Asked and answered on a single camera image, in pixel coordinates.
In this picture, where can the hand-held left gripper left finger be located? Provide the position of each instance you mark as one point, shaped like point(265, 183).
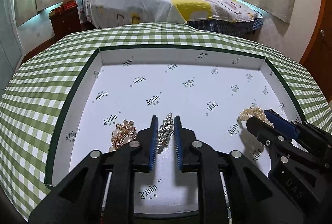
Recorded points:
point(153, 141)

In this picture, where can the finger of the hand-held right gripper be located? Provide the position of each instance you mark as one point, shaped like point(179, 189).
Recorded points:
point(280, 120)
point(259, 128)

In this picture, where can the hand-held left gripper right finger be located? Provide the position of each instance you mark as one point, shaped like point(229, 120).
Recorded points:
point(177, 141)

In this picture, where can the gold pearl brooch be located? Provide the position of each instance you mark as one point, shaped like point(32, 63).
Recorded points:
point(122, 135)

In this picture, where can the white tray box green rim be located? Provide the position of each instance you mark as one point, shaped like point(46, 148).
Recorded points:
point(181, 99)

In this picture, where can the orange wooden door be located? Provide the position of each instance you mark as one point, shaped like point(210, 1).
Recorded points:
point(321, 58)

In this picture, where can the blue plaid mattress cover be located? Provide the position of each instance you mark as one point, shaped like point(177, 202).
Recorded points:
point(220, 27)

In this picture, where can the green checked tablecloth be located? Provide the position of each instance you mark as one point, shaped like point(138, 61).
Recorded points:
point(39, 99)

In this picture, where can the patterned white bed sheet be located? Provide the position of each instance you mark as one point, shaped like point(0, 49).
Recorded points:
point(155, 3)

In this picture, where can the dark wooden nightstand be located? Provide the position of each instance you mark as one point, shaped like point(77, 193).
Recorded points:
point(64, 21)

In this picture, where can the red box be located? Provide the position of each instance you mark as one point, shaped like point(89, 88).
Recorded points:
point(70, 5)

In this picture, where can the frosted glass door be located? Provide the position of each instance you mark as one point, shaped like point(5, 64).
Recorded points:
point(7, 45)

